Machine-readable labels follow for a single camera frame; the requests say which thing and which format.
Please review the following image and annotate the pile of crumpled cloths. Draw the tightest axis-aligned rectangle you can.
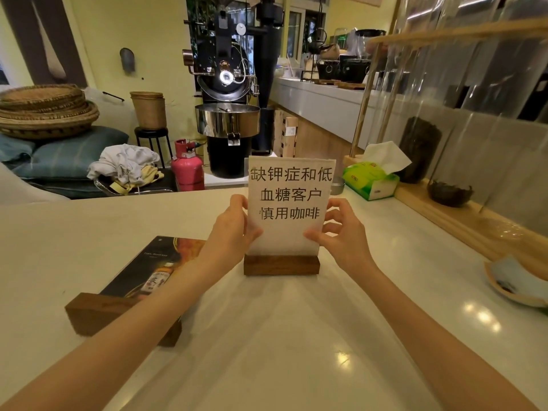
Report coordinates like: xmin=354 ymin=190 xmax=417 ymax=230
xmin=86 ymin=144 xmax=165 ymax=196

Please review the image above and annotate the stack of woven trays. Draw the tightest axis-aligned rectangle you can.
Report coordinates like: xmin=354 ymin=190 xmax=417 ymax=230
xmin=0 ymin=84 xmax=100 ymax=140

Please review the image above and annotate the light wooden shelf frame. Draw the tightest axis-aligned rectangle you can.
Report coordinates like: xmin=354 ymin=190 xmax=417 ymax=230
xmin=342 ymin=17 xmax=548 ymax=281

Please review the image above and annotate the person's right forearm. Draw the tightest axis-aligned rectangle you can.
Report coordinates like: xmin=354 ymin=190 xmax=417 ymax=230
xmin=348 ymin=261 xmax=541 ymax=411

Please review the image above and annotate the small wooden sign base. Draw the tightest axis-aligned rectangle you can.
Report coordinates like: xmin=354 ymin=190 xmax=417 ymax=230
xmin=243 ymin=254 xmax=321 ymax=277

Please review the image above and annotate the black metal stool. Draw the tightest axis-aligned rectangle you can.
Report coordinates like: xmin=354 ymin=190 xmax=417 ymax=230
xmin=134 ymin=127 xmax=173 ymax=169

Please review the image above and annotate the green tissue box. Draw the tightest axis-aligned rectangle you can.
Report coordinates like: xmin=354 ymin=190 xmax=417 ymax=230
xmin=342 ymin=141 xmax=413 ymax=202

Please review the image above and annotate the person's left forearm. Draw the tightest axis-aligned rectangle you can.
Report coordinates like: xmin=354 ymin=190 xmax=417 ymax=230
xmin=0 ymin=251 xmax=223 ymax=411

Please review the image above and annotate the white paper sign card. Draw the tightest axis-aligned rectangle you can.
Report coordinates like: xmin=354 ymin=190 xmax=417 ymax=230
xmin=246 ymin=156 xmax=337 ymax=258

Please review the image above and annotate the blue grey cushion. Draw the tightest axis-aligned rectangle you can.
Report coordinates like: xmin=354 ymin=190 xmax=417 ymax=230
xmin=0 ymin=126 xmax=130 ymax=181

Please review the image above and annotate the person's right hand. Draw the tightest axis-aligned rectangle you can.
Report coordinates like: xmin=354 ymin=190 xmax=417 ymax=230
xmin=303 ymin=198 xmax=377 ymax=282

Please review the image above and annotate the wooden plate with paper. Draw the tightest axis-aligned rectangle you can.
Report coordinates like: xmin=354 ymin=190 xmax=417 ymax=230
xmin=483 ymin=254 xmax=548 ymax=309

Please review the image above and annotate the dark printed menu card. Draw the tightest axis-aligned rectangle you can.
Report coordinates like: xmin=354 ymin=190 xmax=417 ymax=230
xmin=99 ymin=235 xmax=207 ymax=301

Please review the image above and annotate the dark ceramic bowl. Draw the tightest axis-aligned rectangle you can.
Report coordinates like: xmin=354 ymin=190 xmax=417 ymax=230
xmin=427 ymin=179 xmax=474 ymax=208

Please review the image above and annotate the white bar counter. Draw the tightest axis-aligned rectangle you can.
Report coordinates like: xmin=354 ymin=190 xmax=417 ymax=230
xmin=270 ymin=76 xmax=412 ymax=150

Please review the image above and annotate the black coffee roaster machine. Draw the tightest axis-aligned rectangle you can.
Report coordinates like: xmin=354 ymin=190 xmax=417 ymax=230
xmin=182 ymin=0 xmax=286 ymax=180

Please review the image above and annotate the pink gas cylinder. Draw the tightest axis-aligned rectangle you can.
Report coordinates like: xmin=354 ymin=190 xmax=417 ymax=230
xmin=170 ymin=138 xmax=206 ymax=192

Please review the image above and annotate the person's left hand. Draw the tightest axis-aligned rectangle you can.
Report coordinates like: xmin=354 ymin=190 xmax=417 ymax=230
xmin=198 ymin=194 xmax=264 ymax=275

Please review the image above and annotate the black kettle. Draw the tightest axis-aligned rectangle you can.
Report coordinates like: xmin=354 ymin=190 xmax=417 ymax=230
xmin=308 ymin=27 xmax=340 ymax=56

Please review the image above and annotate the tall woven basket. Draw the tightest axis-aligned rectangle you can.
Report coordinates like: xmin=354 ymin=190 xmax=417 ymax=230
xmin=129 ymin=91 xmax=167 ymax=131

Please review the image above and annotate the large wooden sign base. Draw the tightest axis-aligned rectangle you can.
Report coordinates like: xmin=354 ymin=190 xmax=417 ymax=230
xmin=65 ymin=293 xmax=183 ymax=348

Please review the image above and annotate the dark tall jar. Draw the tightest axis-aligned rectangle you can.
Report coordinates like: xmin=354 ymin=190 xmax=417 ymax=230
xmin=397 ymin=116 xmax=443 ymax=185

